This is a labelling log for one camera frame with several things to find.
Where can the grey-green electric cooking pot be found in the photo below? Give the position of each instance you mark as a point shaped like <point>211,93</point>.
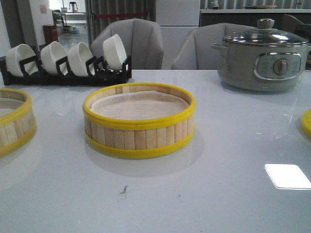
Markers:
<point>261,68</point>

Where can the grey upholstered chair left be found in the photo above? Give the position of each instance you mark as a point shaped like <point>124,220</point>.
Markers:
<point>142,40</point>

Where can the bamboo steamer drawer yellow rims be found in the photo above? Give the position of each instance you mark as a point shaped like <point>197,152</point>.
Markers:
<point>139,139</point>

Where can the yellow woven bamboo steamer lid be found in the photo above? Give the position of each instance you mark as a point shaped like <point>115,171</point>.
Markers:
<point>306,123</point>

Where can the black bowl rack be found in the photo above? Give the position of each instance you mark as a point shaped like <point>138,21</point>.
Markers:
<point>98,73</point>

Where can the white steamer liner paper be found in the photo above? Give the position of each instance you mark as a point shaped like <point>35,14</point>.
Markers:
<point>142,105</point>

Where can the grey upholstered chair right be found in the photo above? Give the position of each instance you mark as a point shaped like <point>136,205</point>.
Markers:
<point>196,53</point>

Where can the white refrigerator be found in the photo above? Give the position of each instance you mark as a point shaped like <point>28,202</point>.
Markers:
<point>176,19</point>

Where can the glass pot lid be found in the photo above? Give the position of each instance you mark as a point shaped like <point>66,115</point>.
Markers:
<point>266,35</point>

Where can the grey upholstered chair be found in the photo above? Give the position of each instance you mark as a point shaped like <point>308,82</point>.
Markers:
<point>196,53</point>
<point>142,40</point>

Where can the red bin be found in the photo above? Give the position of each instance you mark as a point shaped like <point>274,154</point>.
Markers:
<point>50,33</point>

